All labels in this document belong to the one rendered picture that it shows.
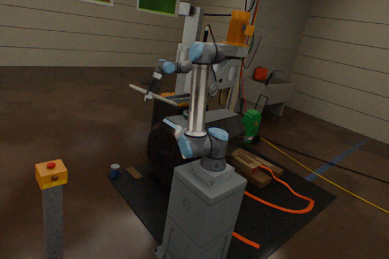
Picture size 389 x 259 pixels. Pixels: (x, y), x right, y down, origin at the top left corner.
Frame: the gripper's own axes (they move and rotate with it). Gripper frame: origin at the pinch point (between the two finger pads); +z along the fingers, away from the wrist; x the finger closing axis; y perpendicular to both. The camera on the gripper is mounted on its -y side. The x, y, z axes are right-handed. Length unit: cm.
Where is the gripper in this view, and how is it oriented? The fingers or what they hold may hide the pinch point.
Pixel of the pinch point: (145, 99)
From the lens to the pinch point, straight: 220.1
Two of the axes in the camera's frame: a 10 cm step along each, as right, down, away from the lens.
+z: -3.9, 9.2, 0.2
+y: 9.2, 3.9, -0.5
